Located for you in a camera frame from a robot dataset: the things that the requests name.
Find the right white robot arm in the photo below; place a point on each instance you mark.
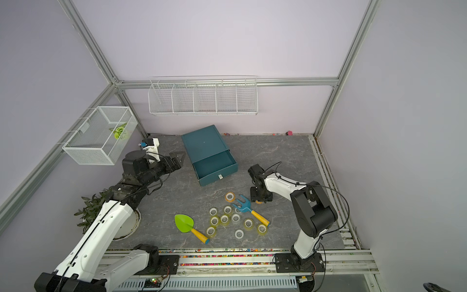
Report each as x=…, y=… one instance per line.
x=314, y=213

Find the green potted plant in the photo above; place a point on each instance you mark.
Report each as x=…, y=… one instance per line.
x=93, y=205

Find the white mesh wall basket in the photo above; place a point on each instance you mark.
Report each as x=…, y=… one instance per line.
x=93, y=143

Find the white wire wall shelf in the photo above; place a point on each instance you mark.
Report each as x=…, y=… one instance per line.
x=203, y=96

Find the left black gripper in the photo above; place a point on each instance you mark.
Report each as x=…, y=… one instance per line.
x=177, y=164

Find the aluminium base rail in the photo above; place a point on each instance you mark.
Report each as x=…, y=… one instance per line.
x=258, y=263

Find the orange tape roll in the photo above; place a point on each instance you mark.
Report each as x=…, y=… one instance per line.
x=230, y=197

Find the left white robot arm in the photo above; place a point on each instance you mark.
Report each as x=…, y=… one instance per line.
x=78, y=272

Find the blue toy rake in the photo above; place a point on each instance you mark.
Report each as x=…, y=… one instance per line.
x=244, y=205

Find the white vent grille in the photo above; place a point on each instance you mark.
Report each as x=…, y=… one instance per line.
x=212, y=284

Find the green toy in basket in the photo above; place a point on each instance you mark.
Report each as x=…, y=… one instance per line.
x=120, y=132

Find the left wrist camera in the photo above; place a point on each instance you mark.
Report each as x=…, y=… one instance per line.
x=150, y=145

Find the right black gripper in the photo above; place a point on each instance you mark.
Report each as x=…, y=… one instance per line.
x=267, y=198

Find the green toy shovel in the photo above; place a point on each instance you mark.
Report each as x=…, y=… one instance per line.
x=185, y=224

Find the teal three-drawer cabinet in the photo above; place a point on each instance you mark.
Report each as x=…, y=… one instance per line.
x=209, y=154

